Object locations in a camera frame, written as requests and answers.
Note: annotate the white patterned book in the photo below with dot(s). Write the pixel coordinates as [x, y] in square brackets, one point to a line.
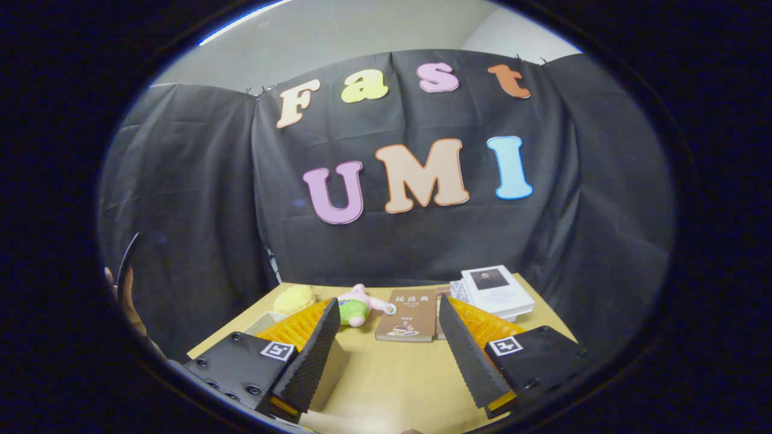
[459, 292]

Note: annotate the brown illustrated book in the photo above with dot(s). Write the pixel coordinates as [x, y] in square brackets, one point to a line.
[410, 313]

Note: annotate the yellow plush toy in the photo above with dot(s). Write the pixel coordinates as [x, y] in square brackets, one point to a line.
[295, 299]

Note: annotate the brown fabric storage box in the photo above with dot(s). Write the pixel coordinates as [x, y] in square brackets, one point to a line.
[332, 374]

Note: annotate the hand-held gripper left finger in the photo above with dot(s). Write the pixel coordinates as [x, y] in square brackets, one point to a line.
[313, 361]

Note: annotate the black backdrop cloth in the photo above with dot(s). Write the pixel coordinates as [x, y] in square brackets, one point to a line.
[199, 211]

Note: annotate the black smartphone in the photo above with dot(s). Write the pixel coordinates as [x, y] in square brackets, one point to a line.
[122, 265]

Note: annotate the white portrait book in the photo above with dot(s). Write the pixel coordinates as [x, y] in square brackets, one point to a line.
[497, 289]

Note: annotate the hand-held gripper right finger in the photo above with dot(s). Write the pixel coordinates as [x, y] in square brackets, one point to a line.
[467, 355]

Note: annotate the pink green plush toy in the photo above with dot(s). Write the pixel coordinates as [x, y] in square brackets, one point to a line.
[356, 310]

